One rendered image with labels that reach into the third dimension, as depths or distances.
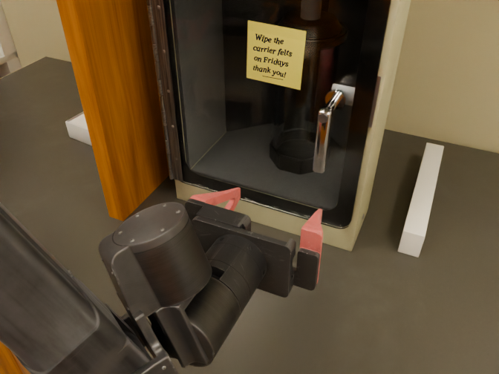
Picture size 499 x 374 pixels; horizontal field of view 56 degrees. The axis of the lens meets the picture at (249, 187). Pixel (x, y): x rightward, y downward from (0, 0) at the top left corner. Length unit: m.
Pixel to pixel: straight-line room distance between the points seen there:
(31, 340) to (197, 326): 0.11
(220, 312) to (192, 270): 0.05
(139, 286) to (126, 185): 0.46
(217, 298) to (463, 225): 0.56
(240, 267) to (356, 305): 0.31
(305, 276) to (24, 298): 0.25
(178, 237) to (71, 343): 0.10
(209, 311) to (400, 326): 0.36
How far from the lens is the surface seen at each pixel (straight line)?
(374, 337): 0.66
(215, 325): 0.38
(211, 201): 0.48
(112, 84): 0.72
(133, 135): 0.78
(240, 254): 0.42
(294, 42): 0.59
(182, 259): 0.34
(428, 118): 1.09
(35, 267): 0.32
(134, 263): 0.34
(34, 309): 0.33
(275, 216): 0.76
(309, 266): 0.45
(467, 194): 0.94
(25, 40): 1.61
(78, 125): 1.03
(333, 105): 0.58
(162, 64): 0.70
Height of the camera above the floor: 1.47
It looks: 38 degrees down
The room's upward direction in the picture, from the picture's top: straight up
